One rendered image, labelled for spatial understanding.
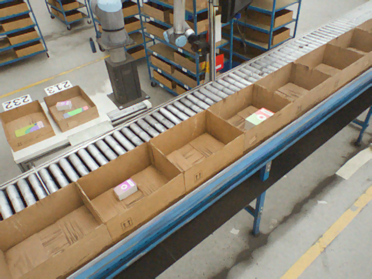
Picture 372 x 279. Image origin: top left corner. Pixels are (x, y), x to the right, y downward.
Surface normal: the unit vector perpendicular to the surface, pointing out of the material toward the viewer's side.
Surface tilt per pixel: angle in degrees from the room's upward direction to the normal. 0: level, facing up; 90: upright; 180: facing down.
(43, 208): 90
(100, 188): 89
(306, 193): 0
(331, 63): 89
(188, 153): 0
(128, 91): 90
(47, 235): 0
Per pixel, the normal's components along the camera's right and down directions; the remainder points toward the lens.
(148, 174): -0.05, -0.76
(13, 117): 0.55, 0.51
